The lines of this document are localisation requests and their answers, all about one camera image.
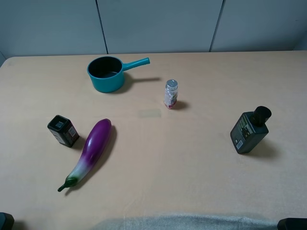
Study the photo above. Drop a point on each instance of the dark green bottle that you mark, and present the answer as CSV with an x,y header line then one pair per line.
x,y
250,129

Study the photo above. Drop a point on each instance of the black object bottom right corner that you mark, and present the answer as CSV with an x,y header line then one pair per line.
x,y
292,224

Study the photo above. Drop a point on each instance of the black object corner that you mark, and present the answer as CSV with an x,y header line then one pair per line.
x,y
292,224
6,221

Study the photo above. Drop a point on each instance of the black object bottom left corner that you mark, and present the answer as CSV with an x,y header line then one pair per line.
x,y
6,221

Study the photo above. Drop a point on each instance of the small clear candy bottle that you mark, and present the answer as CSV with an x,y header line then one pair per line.
x,y
171,93

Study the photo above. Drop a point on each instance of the purple toy eggplant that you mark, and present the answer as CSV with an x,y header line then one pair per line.
x,y
92,151

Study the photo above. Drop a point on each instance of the small black square tin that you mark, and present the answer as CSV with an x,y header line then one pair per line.
x,y
63,130

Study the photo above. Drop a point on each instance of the grey cloth at table edge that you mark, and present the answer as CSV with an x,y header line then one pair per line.
x,y
186,222

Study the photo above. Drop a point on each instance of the teal saucepan with handle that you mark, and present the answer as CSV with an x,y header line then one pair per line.
x,y
106,73

